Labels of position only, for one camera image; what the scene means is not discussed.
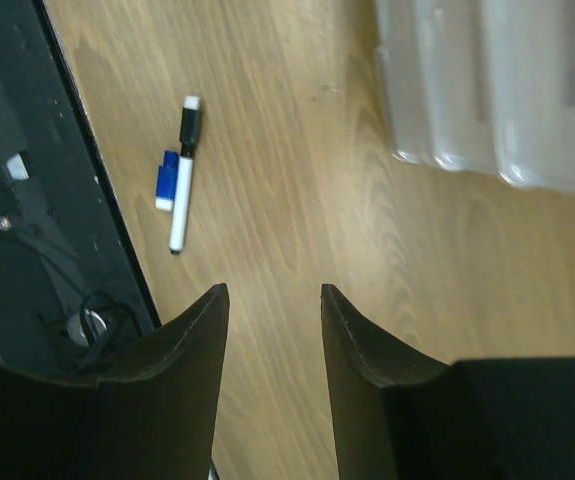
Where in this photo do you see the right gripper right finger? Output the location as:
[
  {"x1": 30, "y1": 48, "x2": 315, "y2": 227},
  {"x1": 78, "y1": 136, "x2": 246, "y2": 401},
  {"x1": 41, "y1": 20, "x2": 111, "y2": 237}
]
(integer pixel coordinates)
[{"x1": 321, "y1": 284, "x2": 575, "y2": 479}]

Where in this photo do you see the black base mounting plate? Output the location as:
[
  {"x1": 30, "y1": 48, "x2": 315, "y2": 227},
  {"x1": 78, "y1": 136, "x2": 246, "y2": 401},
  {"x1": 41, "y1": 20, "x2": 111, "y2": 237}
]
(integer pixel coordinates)
[{"x1": 0, "y1": 1, "x2": 160, "y2": 375}]

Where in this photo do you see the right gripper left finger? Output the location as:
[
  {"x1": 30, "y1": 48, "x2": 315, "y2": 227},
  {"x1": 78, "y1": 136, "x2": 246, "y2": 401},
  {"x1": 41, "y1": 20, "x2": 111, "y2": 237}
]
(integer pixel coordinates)
[{"x1": 0, "y1": 284, "x2": 230, "y2": 479}]

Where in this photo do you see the white drawer organizer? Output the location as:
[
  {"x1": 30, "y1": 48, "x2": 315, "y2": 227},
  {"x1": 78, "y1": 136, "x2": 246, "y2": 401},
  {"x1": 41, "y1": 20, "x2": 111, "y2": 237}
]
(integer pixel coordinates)
[{"x1": 375, "y1": 1, "x2": 575, "y2": 193}]

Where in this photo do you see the black white thin marker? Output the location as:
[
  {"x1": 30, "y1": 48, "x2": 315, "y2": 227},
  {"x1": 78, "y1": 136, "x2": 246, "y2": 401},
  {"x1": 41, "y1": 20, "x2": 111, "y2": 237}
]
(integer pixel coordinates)
[{"x1": 169, "y1": 96, "x2": 201, "y2": 254}]

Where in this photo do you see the small blue cap piece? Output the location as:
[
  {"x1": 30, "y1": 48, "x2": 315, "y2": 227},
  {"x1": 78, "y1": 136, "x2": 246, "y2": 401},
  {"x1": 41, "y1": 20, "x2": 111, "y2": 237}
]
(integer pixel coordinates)
[{"x1": 155, "y1": 150, "x2": 179, "y2": 212}]

